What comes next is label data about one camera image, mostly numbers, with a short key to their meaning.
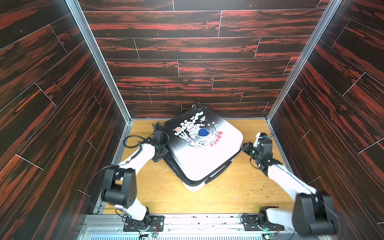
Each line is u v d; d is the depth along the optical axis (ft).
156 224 2.38
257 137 2.61
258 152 2.27
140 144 2.01
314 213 1.35
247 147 2.53
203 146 2.52
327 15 2.25
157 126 2.95
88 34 2.43
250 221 2.42
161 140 2.42
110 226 2.40
